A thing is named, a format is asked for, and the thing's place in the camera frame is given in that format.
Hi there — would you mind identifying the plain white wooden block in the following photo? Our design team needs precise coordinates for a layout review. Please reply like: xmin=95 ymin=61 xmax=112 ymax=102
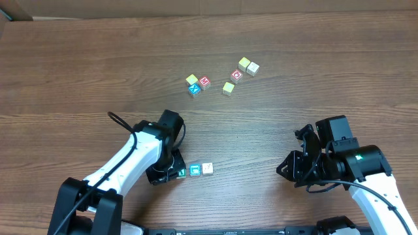
xmin=246 ymin=61 xmax=259 ymax=77

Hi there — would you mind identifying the blue letter X block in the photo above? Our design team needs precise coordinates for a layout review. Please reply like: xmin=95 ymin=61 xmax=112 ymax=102
xmin=188 ymin=84 xmax=201 ymax=98

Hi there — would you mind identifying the yellow wooden block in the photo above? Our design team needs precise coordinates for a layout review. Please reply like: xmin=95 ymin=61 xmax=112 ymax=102
xmin=185 ymin=74 xmax=199 ymax=86
xmin=222 ymin=82 xmax=235 ymax=96
xmin=238 ymin=57 xmax=251 ymax=72

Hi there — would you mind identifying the yellow top wooden block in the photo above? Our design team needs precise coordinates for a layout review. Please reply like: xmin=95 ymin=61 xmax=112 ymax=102
xmin=238 ymin=57 xmax=251 ymax=72

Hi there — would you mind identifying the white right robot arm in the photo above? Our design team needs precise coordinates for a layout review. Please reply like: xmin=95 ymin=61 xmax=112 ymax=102
xmin=276 ymin=121 xmax=417 ymax=234

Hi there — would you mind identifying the red letter M block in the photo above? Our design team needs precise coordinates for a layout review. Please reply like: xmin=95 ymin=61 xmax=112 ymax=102
xmin=198 ymin=76 xmax=211 ymax=90

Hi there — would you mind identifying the black aluminium rail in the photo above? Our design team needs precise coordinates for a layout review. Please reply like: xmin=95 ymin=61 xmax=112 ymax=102
xmin=120 ymin=225 xmax=375 ymax=235

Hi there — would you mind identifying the red circle wooden block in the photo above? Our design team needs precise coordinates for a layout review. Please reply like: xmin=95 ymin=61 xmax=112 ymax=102
xmin=231 ymin=69 xmax=243 ymax=84

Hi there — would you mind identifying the yellow left wooden block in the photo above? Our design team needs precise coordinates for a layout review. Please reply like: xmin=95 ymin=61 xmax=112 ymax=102
xmin=185 ymin=74 xmax=199 ymax=86

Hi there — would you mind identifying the green letter wooden block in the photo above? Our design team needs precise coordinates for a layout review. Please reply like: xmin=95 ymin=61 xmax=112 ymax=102
xmin=177 ymin=168 xmax=187 ymax=179

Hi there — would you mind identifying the violin drawing wooden block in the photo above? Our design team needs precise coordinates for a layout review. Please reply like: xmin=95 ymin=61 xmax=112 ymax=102
xmin=202 ymin=163 xmax=214 ymax=175

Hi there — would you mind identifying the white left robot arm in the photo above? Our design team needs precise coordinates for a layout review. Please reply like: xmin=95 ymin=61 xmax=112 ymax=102
xmin=48 ymin=117 xmax=185 ymax=234

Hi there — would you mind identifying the blue letter wooden block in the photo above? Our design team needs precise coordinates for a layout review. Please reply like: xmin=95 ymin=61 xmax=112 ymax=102
xmin=189 ymin=164 xmax=201 ymax=177

